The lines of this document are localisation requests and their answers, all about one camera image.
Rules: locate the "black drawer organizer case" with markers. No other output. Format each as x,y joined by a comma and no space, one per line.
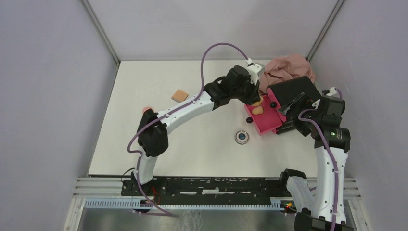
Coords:
287,91

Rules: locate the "orange teardrop sponge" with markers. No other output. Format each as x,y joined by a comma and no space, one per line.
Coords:
256,104
257,110

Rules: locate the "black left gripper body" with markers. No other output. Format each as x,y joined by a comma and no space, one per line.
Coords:
246,93

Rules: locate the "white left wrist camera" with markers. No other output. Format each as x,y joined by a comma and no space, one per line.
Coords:
255,70

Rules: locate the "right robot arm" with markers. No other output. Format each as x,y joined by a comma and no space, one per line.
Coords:
322,208

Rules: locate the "round pink powder puff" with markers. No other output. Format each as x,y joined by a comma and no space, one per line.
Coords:
146,109

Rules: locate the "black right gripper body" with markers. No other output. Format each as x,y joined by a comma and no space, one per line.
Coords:
304,104

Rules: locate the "aluminium frame rail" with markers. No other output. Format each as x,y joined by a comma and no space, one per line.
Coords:
98,205

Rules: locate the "pink top drawer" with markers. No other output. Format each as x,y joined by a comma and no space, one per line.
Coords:
274,103

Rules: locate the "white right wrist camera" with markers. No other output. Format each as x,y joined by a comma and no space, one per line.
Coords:
332,91

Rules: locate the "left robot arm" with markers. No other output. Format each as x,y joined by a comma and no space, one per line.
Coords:
241,83

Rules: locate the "square tan makeup sponge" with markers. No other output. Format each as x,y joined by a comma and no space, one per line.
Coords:
179,96

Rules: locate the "round clear powder jar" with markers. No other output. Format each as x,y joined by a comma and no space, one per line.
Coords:
241,137

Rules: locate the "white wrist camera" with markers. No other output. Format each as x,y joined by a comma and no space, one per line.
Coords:
332,91
255,70

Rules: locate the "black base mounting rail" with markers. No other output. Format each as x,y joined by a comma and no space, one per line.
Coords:
207,190

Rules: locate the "pink drawer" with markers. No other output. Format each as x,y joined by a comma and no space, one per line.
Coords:
266,121
274,103
277,130

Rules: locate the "pink crumpled cloth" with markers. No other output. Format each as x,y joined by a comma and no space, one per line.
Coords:
285,68

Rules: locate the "pink bottom drawer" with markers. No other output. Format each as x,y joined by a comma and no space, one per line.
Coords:
277,130

